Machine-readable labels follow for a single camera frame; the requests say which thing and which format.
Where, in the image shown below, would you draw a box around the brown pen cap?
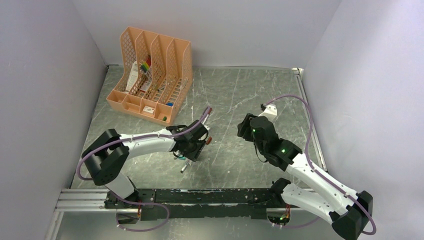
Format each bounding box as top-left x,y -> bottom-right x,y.
205,136 -> 212,145

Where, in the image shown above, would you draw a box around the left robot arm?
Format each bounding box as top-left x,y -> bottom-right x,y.
77,120 -> 212,208

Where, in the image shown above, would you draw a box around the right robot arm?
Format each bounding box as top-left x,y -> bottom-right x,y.
237,113 -> 373,240

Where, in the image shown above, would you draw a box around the orange plastic file organizer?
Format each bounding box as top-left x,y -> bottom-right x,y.
106,27 -> 194,126

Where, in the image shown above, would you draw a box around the white paper booklet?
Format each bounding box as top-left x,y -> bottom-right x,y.
125,61 -> 139,92

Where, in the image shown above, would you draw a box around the coloured markers in organizer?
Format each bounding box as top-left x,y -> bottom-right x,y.
140,56 -> 151,74

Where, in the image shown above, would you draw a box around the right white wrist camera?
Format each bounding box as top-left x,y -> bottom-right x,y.
258,104 -> 278,122

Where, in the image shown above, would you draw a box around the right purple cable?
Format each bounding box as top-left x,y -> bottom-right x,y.
261,94 -> 378,236

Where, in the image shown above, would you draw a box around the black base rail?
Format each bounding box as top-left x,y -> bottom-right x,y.
104,188 -> 287,221

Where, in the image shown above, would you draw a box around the aluminium frame rail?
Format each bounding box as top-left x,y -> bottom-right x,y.
54,188 -> 319,213

